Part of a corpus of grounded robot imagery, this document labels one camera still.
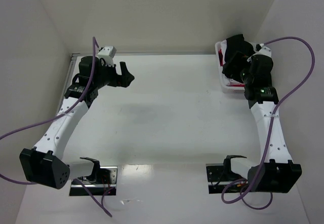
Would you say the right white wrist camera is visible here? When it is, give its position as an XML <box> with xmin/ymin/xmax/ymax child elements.
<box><xmin>247</xmin><ymin>43</ymin><xmax>272</xmax><ymax>62</ymax></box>

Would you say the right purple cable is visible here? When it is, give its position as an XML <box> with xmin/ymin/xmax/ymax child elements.
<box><xmin>221</xmin><ymin>36</ymin><xmax>315</xmax><ymax>210</ymax></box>

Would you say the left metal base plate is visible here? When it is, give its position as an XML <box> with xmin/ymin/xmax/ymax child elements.
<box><xmin>69</xmin><ymin>166</ymin><xmax>118</xmax><ymax>197</ymax></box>

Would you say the white plastic basket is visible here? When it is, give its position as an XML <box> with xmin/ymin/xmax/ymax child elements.
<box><xmin>215</xmin><ymin>40</ymin><xmax>244</xmax><ymax>94</ymax></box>

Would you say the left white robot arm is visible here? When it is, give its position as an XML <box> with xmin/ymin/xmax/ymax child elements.
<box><xmin>19</xmin><ymin>56</ymin><xmax>135</xmax><ymax>190</ymax></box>

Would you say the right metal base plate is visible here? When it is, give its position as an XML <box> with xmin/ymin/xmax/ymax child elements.
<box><xmin>206</xmin><ymin>164</ymin><xmax>248</xmax><ymax>194</ymax></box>

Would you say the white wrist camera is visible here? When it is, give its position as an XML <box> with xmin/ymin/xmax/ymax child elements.
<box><xmin>247</xmin><ymin>43</ymin><xmax>272</xmax><ymax>62</ymax></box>
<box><xmin>98</xmin><ymin>46</ymin><xmax>116</xmax><ymax>67</ymax></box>

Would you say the black t shirt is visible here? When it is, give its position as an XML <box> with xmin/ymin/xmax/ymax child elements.
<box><xmin>224</xmin><ymin>34</ymin><xmax>255</xmax><ymax>63</ymax></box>

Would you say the white t shirt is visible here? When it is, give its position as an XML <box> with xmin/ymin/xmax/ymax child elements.
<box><xmin>220</xmin><ymin>40</ymin><xmax>227</xmax><ymax>56</ymax></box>

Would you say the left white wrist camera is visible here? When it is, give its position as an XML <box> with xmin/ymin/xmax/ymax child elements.
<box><xmin>98</xmin><ymin>46</ymin><xmax>116</xmax><ymax>67</ymax></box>

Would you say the metal base plate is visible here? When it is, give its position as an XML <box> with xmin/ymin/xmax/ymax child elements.
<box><xmin>69</xmin><ymin>166</ymin><xmax>118</xmax><ymax>197</ymax></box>
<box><xmin>206</xmin><ymin>164</ymin><xmax>248</xmax><ymax>194</ymax></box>

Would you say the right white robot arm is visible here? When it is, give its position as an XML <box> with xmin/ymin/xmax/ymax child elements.
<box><xmin>223</xmin><ymin>52</ymin><xmax>302</xmax><ymax>193</ymax></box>

